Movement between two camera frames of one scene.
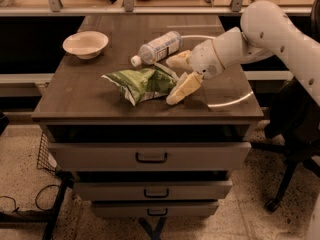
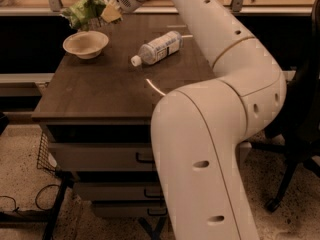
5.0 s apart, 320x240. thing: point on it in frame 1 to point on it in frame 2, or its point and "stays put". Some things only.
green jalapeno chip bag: (142, 83) to (85, 12)
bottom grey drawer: (157, 208) stays put
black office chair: (294, 126) stays put
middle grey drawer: (153, 190) stays put
